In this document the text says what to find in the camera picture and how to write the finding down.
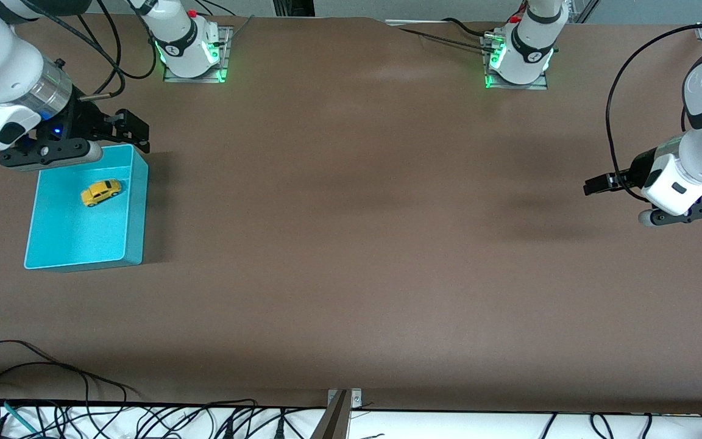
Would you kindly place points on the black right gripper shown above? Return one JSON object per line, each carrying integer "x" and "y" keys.
{"x": 83, "y": 119}

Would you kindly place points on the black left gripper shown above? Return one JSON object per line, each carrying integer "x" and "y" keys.
{"x": 636, "y": 170}

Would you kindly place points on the yellow beetle toy car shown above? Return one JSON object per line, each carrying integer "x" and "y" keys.
{"x": 101, "y": 192}

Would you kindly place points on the turquoise plastic storage bin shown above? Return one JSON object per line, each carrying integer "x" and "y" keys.
{"x": 70, "y": 238}

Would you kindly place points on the silver metal edge strip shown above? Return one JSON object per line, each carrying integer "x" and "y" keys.
{"x": 424, "y": 23}

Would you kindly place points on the black power plug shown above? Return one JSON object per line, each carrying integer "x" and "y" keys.
{"x": 279, "y": 430}
{"x": 228, "y": 430}

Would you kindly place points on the grey metal pole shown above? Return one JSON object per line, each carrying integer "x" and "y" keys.
{"x": 334, "y": 421}

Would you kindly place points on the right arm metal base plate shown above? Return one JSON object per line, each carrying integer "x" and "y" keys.
{"x": 192, "y": 80}

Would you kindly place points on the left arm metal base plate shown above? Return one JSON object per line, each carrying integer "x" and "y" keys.
{"x": 521, "y": 87}

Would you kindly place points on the small metal table bracket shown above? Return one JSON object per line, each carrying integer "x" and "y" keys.
{"x": 357, "y": 399}

